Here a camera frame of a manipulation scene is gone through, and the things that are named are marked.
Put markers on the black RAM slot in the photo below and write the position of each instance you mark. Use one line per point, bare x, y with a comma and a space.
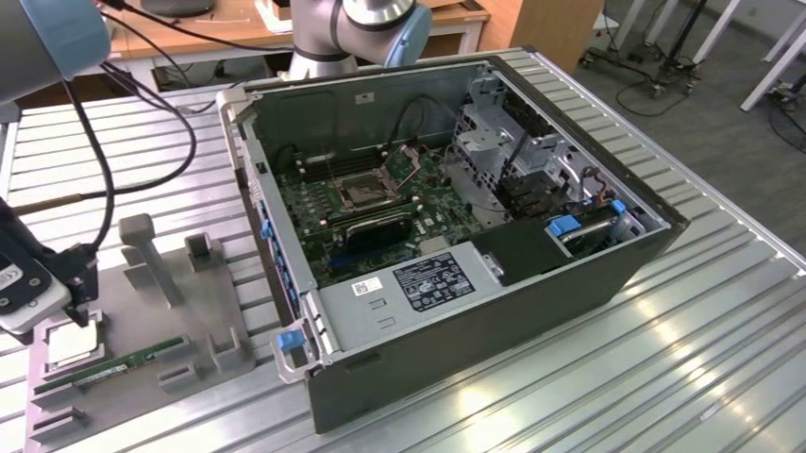
311, 175
369, 209
311, 169
369, 214

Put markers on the white desk frame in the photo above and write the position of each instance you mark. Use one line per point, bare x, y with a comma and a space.
751, 103

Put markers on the blue case latch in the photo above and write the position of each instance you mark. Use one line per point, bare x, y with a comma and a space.
289, 341

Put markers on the green RAM stick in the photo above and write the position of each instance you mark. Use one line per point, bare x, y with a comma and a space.
114, 365

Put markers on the silver CPU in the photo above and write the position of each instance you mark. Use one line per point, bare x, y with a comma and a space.
73, 347

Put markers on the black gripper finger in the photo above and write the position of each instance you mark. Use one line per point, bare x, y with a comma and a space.
79, 278

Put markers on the grey power supply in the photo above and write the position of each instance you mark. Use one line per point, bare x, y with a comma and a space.
372, 307

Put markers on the grey parts rack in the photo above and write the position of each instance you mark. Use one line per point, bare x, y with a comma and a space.
114, 302

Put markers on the black open PC case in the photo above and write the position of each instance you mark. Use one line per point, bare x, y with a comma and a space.
478, 358

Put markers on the green motherboard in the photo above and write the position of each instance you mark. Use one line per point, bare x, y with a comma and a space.
434, 212

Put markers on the wooden cabinet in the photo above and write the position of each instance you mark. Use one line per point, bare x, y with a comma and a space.
548, 28

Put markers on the black graphics card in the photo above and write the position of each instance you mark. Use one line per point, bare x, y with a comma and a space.
378, 236

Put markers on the small silver heatsink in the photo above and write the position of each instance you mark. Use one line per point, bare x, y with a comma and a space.
434, 244

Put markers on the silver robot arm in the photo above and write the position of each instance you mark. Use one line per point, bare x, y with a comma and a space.
38, 42

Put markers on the grey round object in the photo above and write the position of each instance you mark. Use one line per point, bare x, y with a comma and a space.
177, 5

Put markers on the hard disk in blue carrier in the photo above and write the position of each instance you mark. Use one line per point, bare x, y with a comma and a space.
565, 227

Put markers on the metal drive cage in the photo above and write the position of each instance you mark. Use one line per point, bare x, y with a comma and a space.
485, 141

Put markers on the CPU socket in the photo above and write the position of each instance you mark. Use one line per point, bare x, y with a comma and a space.
369, 191

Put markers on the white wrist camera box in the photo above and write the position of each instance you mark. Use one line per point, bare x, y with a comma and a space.
26, 292

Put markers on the wooden desk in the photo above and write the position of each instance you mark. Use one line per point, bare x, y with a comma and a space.
460, 14

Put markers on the black wheeled stand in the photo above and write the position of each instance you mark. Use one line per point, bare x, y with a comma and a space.
686, 28

